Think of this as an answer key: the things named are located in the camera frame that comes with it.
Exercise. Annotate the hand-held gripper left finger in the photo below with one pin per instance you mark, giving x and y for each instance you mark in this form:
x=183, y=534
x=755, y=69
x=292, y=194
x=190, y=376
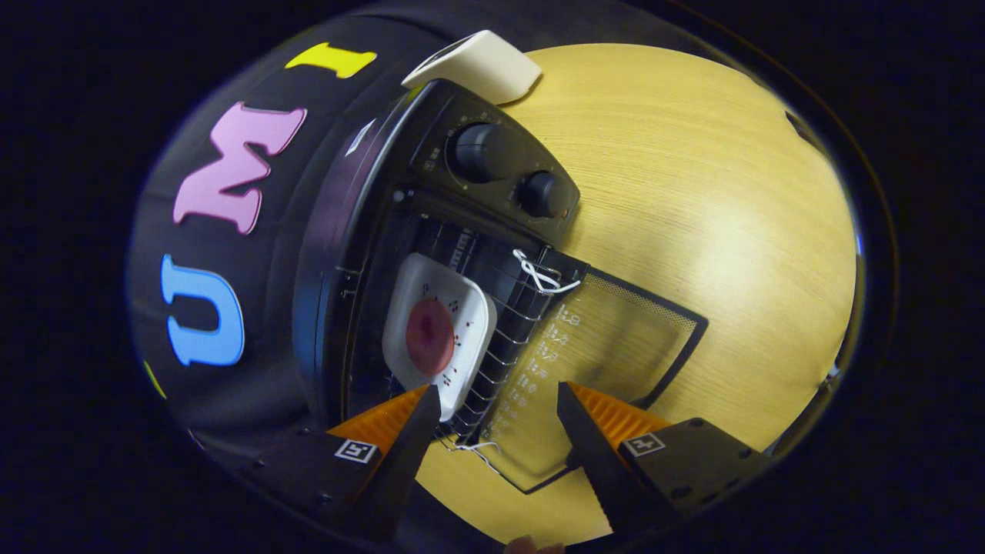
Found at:
x=400, y=469

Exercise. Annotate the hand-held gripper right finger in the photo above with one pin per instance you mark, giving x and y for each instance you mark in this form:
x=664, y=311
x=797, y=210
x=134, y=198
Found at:
x=592, y=469

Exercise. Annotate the pink round food piece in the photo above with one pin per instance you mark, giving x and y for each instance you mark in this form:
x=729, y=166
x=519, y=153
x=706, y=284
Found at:
x=429, y=338

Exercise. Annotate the white square plate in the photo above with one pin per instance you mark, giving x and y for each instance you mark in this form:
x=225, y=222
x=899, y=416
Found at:
x=469, y=308

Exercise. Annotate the black toaster oven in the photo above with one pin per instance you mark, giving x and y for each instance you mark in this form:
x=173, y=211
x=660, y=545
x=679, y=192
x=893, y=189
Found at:
x=431, y=146

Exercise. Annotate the white bread toaster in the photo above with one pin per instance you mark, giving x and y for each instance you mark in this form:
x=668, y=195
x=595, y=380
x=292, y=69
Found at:
x=492, y=69

